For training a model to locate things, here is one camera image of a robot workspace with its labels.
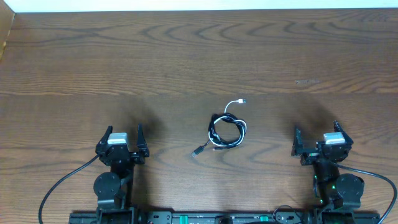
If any white USB cable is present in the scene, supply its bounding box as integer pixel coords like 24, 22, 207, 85
208, 98, 248, 148

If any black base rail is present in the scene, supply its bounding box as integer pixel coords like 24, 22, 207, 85
68, 209, 379, 224

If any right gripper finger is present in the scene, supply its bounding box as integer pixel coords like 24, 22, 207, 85
291, 127, 303, 156
333, 120, 354, 145

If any black USB cable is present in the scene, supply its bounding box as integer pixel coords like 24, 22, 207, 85
191, 113, 246, 157

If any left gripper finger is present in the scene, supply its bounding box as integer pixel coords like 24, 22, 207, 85
136, 124, 150, 157
96, 126, 113, 149

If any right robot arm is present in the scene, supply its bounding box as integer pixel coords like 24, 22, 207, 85
292, 121, 364, 223

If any cardboard box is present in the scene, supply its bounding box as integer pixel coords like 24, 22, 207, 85
0, 0, 15, 57

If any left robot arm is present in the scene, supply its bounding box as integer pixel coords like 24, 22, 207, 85
93, 124, 150, 223

